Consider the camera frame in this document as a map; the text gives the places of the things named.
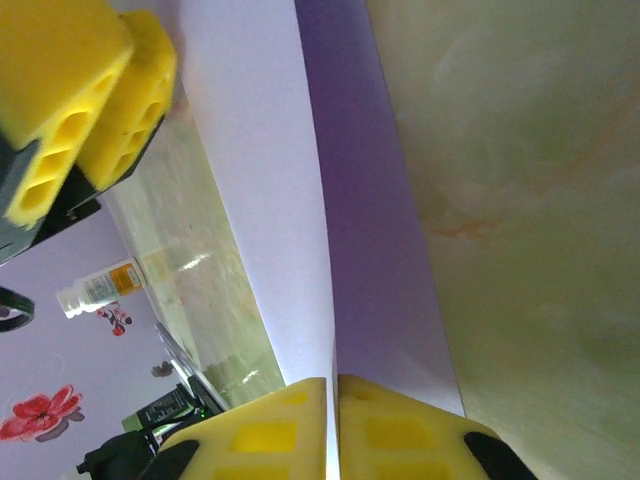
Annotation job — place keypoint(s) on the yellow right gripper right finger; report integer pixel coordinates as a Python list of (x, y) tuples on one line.
[(400, 440)]

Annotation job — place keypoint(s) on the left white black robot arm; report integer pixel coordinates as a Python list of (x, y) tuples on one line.
[(120, 457)]

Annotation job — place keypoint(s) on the white orange pill bottle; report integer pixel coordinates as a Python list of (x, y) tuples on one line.
[(100, 287)]

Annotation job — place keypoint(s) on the aluminium table edge rail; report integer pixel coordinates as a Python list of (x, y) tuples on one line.
[(185, 365)]

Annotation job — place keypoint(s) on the green bottle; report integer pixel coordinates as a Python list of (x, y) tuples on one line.
[(160, 412)]

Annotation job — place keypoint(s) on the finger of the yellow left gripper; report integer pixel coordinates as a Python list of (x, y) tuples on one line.
[(140, 100), (60, 75)]

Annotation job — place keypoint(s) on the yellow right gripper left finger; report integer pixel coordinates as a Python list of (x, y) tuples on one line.
[(260, 435)]

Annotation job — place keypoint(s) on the purple square paper sheet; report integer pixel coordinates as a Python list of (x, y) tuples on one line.
[(280, 150)]

